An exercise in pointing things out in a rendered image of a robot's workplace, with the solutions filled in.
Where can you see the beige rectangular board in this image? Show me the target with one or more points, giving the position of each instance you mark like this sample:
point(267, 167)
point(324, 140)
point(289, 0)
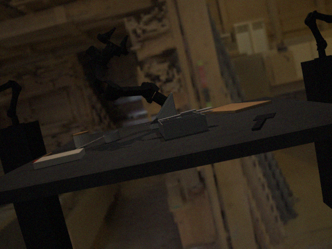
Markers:
point(59, 158)

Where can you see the wooden board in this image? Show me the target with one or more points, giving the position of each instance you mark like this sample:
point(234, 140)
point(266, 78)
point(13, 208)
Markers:
point(237, 107)

